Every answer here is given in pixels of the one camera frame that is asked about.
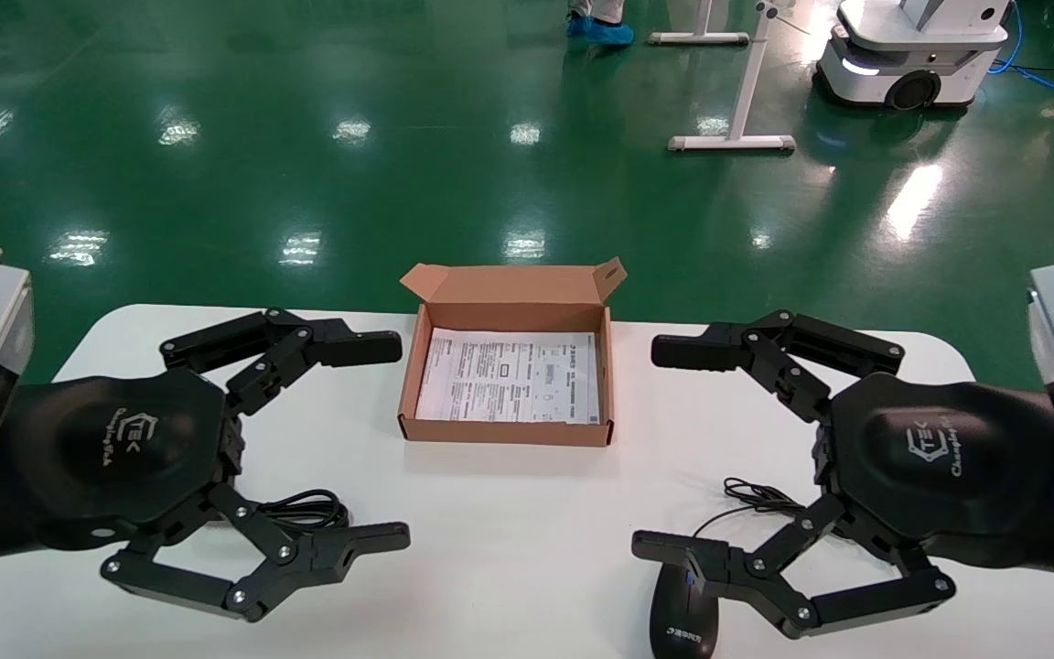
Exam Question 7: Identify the white wheeled mobile robot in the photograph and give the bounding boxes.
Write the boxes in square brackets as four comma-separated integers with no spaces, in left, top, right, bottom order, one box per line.
[812,0,1012,112]

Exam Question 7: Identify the black cable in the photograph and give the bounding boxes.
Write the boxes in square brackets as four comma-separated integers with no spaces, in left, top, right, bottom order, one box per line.
[253,489,352,535]

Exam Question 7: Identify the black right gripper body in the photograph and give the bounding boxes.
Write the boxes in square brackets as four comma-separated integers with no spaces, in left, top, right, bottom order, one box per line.
[814,371,1054,568]

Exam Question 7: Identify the white trouser leg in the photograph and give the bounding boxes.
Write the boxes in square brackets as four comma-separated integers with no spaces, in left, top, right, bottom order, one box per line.
[570,0,626,25]

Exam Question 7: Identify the brown cardboard box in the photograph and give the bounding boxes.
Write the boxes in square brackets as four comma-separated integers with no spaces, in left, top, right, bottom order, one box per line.
[397,257,629,448]

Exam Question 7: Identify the white T-foot table leg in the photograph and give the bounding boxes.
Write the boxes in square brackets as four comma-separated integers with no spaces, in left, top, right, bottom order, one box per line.
[666,0,799,154]
[646,0,752,48]

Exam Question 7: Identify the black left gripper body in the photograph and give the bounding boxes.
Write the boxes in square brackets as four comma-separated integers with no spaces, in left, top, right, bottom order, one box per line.
[7,368,246,552]

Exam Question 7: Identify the blue floor cable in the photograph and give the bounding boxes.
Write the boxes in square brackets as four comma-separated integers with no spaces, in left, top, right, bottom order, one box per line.
[987,0,1054,101]

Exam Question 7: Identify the printed white instruction sheet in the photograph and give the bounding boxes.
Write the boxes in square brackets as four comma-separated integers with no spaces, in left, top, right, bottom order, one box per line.
[414,327,602,426]

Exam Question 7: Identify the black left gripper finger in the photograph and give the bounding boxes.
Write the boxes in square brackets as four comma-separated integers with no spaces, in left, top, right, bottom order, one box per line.
[160,308,403,417]
[101,482,412,624]

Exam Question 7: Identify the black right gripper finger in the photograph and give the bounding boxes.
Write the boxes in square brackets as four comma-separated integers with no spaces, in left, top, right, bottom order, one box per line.
[630,494,957,641]
[651,309,906,425]

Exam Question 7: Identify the black corded computer mouse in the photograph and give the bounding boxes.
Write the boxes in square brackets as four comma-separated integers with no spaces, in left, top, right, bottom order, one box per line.
[650,476,812,659]

